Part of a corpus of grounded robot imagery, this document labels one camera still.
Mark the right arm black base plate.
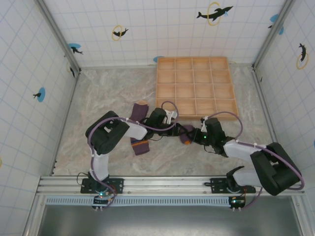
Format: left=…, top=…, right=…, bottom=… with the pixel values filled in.
left=210, top=177, right=256, bottom=195

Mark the purple sock orange toe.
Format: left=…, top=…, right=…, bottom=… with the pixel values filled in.
left=179, top=124, right=195, bottom=146

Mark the aluminium frame post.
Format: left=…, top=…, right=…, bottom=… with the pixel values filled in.
left=252, top=0, right=296, bottom=69
left=36, top=0, right=82, bottom=74

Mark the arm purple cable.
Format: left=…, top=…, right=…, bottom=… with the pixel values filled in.
left=87, top=100, right=179, bottom=212
left=201, top=111, right=306, bottom=212

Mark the wooden compartment tray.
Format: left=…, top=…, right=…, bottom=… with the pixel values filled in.
left=155, top=56, right=240, bottom=121

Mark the small dolphin ring sticker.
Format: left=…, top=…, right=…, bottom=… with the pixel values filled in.
left=296, top=43, right=310, bottom=70
left=112, top=24, right=129, bottom=41
left=66, top=61, right=76, bottom=78

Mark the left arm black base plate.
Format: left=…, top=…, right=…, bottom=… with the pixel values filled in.
left=80, top=178, right=125, bottom=195

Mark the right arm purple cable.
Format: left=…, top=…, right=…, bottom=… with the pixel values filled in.
left=201, top=111, right=306, bottom=212

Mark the white slotted cable duct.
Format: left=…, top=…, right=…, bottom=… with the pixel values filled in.
left=45, top=195, right=247, bottom=206

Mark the large dolphin ring sticker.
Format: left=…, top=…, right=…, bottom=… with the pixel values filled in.
left=196, top=1, right=234, bottom=27

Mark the aluminium mounting rail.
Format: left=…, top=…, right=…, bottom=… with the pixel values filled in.
left=36, top=175, right=306, bottom=196

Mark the aluminium floor edge bar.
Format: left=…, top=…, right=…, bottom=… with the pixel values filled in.
left=252, top=67, right=289, bottom=176
left=50, top=70, right=81, bottom=176

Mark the grey steel panel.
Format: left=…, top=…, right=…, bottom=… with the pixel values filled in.
left=36, top=205, right=305, bottom=236

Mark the purple sock tan toe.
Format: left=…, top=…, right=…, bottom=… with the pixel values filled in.
left=129, top=100, right=150, bottom=156

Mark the blue oval dolphin sticker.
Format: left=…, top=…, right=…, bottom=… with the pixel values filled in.
left=267, top=14, right=285, bottom=35
left=68, top=43, right=84, bottom=55
left=32, top=87, right=46, bottom=102

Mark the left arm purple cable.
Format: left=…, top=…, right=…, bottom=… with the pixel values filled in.
left=87, top=100, right=179, bottom=212

